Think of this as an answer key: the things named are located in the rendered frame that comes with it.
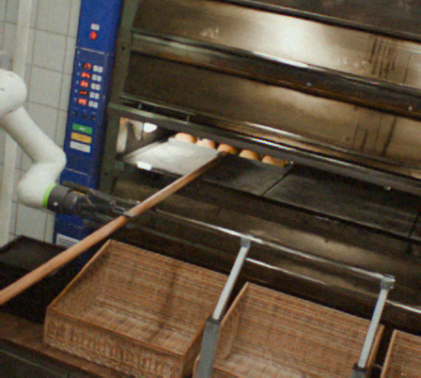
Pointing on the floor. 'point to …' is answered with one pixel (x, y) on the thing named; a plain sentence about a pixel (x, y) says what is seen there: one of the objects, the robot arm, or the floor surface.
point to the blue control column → (101, 6)
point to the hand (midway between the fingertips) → (123, 218)
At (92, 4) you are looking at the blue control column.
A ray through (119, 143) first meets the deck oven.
